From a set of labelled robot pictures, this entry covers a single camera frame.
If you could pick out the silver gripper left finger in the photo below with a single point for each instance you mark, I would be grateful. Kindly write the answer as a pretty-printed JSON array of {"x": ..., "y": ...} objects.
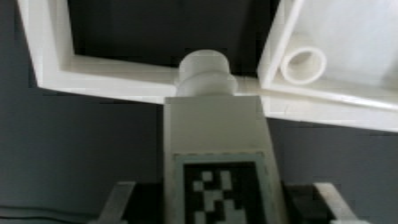
[{"x": 134, "y": 205}]

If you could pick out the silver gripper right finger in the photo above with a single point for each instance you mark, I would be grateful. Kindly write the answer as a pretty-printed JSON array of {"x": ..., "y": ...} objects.
[{"x": 317, "y": 205}]

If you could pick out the white square table top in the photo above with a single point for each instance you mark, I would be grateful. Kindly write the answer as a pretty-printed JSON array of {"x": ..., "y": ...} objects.
[{"x": 331, "y": 51}]

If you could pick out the white L-shaped obstacle fence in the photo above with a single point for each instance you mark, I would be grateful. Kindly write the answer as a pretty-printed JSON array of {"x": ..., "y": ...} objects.
[{"x": 139, "y": 82}]

